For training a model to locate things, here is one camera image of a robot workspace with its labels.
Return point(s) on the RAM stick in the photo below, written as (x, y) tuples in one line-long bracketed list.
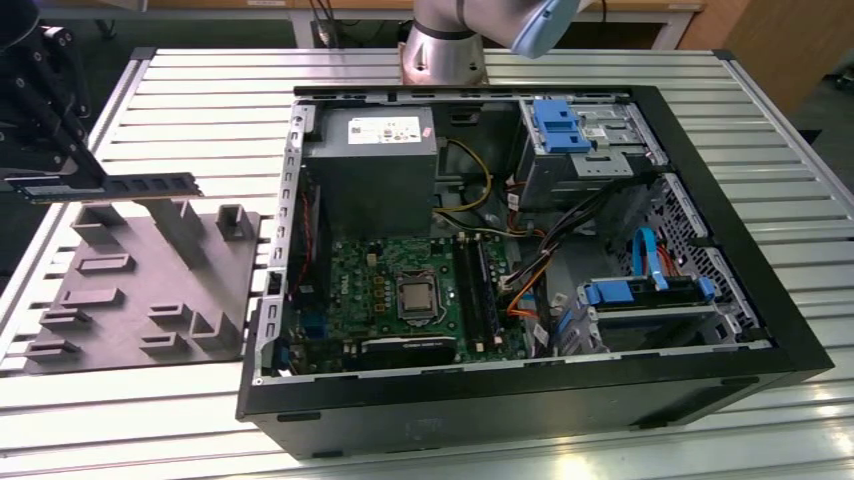
[(154, 185), (488, 295)]

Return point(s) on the silver CPU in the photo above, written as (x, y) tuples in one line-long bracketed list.
[(417, 299)]

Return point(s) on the blue drive latch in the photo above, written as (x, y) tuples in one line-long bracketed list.
[(561, 130)]

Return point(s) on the black PC case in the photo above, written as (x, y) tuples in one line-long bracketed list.
[(534, 400)]

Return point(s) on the green motherboard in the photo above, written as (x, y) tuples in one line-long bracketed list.
[(361, 280)]

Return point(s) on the grey parts rack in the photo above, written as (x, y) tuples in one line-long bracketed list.
[(167, 300)]

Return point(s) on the blue expansion slot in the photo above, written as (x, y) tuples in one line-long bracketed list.
[(314, 325)]

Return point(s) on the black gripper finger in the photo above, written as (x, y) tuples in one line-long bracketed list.
[(67, 75), (41, 125)]

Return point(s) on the blue card latch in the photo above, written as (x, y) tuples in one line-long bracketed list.
[(283, 357)]

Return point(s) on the grey power supply unit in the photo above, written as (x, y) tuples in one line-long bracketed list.
[(374, 190)]

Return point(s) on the metal drive cage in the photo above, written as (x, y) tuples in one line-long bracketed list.
[(601, 165)]

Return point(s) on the black graphics card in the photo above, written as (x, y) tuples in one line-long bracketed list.
[(401, 352)]

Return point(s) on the wooden cabinet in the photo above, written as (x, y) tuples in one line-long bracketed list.
[(768, 50)]

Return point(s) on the metal disk bay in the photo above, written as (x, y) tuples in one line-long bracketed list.
[(654, 312)]

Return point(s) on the black case fan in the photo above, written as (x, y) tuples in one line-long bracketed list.
[(313, 240)]

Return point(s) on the hard disk in blue carrier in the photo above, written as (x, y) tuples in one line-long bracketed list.
[(610, 292)]

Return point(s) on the black intrusion switch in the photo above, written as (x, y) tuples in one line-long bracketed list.
[(274, 285)]

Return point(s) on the black RAM slot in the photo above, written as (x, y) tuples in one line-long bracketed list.
[(465, 280)]

